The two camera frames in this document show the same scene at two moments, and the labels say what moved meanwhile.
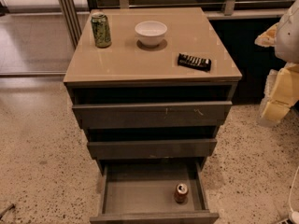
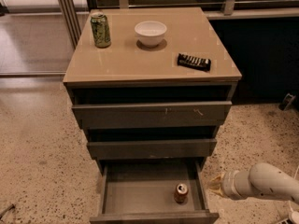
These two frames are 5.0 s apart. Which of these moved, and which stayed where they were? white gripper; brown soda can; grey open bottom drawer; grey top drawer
Moved: white gripper
Stayed: brown soda can; grey top drawer; grey open bottom drawer
